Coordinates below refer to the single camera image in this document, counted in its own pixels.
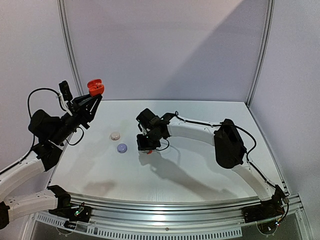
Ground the left aluminium frame post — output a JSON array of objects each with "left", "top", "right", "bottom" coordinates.
[{"left": 56, "top": 0, "right": 85, "bottom": 96}]

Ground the right aluminium frame post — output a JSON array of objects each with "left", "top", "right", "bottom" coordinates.
[{"left": 245, "top": 0, "right": 275, "bottom": 109}]

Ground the red charging case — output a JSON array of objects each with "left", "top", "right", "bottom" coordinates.
[{"left": 87, "top": 78, "right": 105, "bottom": 97}]

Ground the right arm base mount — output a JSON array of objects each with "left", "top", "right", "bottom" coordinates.
[{"left": 241, "top": 203, "right": 285, "bottom": 223}]

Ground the aluminium frame post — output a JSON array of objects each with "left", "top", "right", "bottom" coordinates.
[
  {"left": 245, "top": 0, "right": 275, "bottom": 109},
  {"left": 56, "top": 0, "right": 85, "bottom": 96}
]

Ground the front aluminium rail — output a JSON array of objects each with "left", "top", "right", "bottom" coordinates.
[{"left": 29, "top": 192, "right": 305, "bottom": 226}]

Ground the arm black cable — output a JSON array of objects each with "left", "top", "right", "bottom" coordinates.
[
  {"left": 19, "top": 87, "right": 85, "bottom": 163},
  {"left": 157, "top": 111, "right": 291, "bottom": 223}
]

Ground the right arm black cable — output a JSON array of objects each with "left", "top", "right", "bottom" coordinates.
[{"left": 157, "top": 111, "right": 291, "bottom": 223}]

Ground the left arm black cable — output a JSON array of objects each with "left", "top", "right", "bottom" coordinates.
[{"left": 19, "top": 87, "right": 85, "bottom": 163}]

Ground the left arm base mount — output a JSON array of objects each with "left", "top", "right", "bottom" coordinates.
[{"left": 48, "top": 202, "right": 93, "bottom": 223}]

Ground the purple charging case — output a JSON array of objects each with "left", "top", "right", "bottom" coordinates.
[{"left": 117, "top": 143, "right": 128, "bottom": 154}]

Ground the pink charging case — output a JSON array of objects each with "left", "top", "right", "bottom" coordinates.
[{"left": 110, "top": 131, "right": 121, "bottom": 141}]

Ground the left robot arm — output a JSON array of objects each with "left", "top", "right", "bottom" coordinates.
[{"left": 0, "top": 94, "right": 102, "bottom": 229}]

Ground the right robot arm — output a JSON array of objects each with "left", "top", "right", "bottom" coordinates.
[{"left": 136, "top": 108, "right": 286, "bottom": 218}]

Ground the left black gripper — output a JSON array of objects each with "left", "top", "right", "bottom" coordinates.
[{"left": 49, "top": 90, "right": 101, "bottom": 145}]

